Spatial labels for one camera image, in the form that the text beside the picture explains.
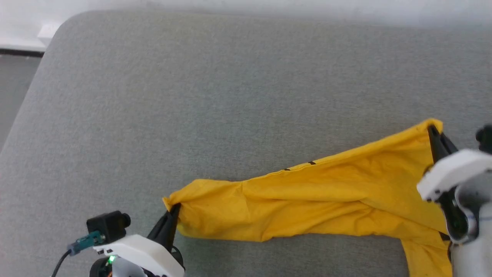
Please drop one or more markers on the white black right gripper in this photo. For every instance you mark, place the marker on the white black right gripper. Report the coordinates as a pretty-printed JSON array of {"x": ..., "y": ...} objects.
[{"x": 451, "y": 169}]

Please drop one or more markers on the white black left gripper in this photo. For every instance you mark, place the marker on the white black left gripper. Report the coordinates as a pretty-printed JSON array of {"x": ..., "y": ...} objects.
[{"x": 142, "y": 252}]

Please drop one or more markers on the yellow garment with black print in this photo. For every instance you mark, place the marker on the yellow garment with black print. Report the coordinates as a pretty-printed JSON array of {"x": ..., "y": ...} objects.
[{"x": 307, "y": 200}]

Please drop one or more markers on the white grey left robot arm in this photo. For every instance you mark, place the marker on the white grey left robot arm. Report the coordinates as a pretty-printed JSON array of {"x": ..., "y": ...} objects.
[{"x": 128, "y": 270}]

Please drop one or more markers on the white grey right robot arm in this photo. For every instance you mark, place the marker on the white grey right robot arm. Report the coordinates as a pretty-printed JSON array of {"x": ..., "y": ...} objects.
[{"x": 474, "y": 250}]

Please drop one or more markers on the white baseboard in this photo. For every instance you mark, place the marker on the white baseboard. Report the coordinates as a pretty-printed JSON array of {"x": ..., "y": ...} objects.
[{"x": 23, "y": 38}]

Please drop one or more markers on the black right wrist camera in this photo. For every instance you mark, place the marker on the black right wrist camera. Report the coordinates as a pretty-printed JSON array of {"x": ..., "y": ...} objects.
[{"x": 485, "y": 138}]

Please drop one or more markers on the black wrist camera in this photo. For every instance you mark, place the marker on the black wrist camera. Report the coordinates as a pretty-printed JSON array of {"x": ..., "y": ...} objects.
[
  {"x": 485, "y": 138},
  {"x": 109, "y": 225}
]

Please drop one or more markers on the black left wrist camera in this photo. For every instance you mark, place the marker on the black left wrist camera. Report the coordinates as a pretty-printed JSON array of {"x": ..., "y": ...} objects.
[{"x": 109, "y": 225}]

